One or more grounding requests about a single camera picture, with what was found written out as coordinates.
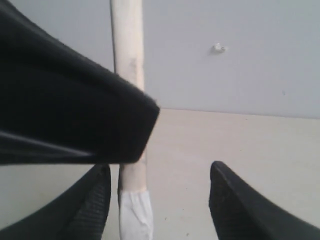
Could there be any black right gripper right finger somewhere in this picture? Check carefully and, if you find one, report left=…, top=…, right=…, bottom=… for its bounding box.
left=208, top=161, right=320, bottom=240

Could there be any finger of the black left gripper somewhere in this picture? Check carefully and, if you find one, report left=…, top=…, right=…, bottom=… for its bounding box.
left=0, top=0, right=160, bottom=165

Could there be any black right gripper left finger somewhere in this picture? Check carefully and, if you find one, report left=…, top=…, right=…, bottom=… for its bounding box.
left=0, top=164, right=111, bottom=240

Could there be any white wooden paint brush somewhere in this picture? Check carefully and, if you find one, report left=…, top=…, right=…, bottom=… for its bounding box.
left=110, top=0, right=154, bottom=240

